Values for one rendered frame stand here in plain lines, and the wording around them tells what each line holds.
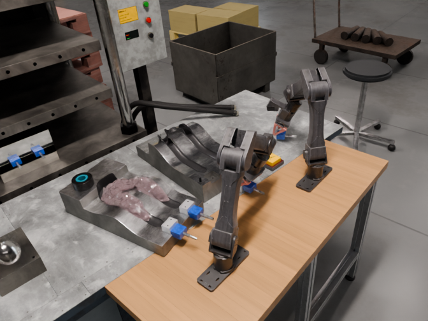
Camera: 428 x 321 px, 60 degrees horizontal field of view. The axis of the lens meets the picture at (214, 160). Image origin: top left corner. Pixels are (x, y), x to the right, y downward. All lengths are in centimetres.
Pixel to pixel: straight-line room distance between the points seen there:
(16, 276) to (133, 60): 124
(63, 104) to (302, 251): 130
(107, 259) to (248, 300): 51
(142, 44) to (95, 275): 127
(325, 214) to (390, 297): 94
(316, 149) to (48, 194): 116
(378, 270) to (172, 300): 146
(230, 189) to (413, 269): 157
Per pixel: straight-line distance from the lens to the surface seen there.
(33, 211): 173
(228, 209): 115
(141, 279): 131
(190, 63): 388
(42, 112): 194
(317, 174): 161
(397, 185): 305
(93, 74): 400
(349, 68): 314
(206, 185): 148
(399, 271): 245
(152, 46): 219
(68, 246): 150
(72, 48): 191
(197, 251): 135
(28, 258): 142
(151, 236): 135
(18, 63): 185
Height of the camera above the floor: 180
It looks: 35 degrees down
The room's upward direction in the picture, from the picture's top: 5 degrees counter-clockwise
